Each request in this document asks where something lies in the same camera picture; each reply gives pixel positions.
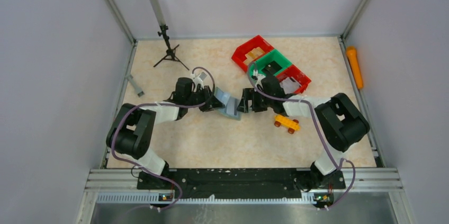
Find wooden blocks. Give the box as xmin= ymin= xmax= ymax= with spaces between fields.
xmin=243 ymin=47 xmax=266 ymax=65

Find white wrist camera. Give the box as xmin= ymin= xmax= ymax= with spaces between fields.
xmin=249 ymin=69 xmax=266 ymax=88
xmin=191 ymin=72 xmax=208 ymax=89

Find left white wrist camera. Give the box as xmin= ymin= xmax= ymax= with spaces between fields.
xmin=191 ymin=72 xmax=208 ymax=89

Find small grey tool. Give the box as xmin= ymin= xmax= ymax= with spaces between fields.
xmin=125 ymin=74 xmax=145 ymax=97

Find black tripod with grey tube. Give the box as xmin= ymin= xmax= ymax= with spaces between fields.
xmin=149 ymin=0 xmax=189 ymax=70

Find orange flashlight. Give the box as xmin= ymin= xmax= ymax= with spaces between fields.
xmin=346 ymin=46 xmax=364 ymax=89

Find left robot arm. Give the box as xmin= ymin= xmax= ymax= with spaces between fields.
xmin=106 ymin=77 xmax=225 ymax=176

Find near red bin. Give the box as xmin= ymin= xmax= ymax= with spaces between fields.
xmin=276 ymin=65 xmax=311 ymax=94

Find yellow toy car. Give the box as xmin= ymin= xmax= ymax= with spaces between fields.
xmin=274 ymin=114 xmax=301 ymax=135

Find green card holder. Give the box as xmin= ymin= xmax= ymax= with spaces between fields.
xmin=214 ymin=87 xmax=241 ymax=121

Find green bin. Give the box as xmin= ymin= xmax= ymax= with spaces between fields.
xmin=248 ymin=49 xmax=293 ymax=76

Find clear plastic bags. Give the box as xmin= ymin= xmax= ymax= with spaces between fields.
xmin=280 ymin=77 xmax=301 ymax=94

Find black item in green bin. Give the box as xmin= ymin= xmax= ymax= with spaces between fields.
xmin=262 ymin=61 xmax=282 ymax=76

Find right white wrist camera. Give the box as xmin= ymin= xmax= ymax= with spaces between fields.
xmin=249 ymin=69 xmax=266 ymax=88

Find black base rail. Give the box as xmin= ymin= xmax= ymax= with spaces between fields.
xmin=137 ymin=168 xmax=346 ymax=199

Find red bin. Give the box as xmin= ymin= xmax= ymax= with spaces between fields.
xmin=231 ymin=35 xmax=274 ymax=72
xmin=276 ymin=65 xmax=311 ymax=94

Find far red bin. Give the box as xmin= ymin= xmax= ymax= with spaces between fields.
xmin=231 ymin=35 xmax=274 ymax=72

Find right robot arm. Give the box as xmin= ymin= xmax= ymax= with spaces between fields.
xmin=240 ymin=73 xmax=370 ymax=187

